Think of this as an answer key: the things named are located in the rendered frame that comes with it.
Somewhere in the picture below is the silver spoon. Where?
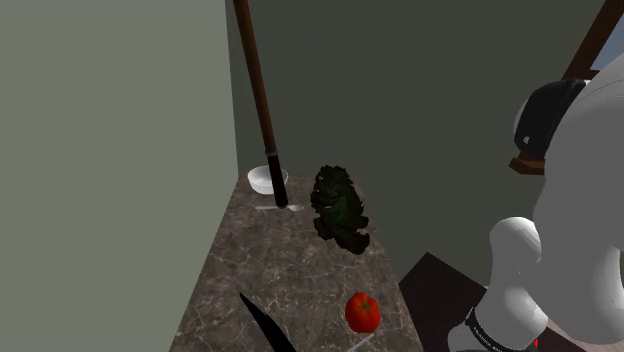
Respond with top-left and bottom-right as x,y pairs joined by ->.
254,203 -> 305,213

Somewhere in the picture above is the dark green lettuce head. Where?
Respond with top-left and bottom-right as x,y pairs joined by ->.
309,164 -> 371,256

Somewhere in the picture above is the white bowl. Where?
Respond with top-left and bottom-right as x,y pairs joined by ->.
246,165 -> 290,196

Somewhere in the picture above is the brown baseball bat, black grip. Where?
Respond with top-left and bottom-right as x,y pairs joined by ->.
232,0 -> 290,210

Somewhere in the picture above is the red tomato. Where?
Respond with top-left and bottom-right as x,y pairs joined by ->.
343,291 -> 382,335

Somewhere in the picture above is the dark robot stand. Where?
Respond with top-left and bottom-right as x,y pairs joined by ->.
398,251 -> 592,352

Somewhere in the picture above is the silver utensil handle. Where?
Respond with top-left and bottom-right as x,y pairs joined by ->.
346,333 -> 376,352

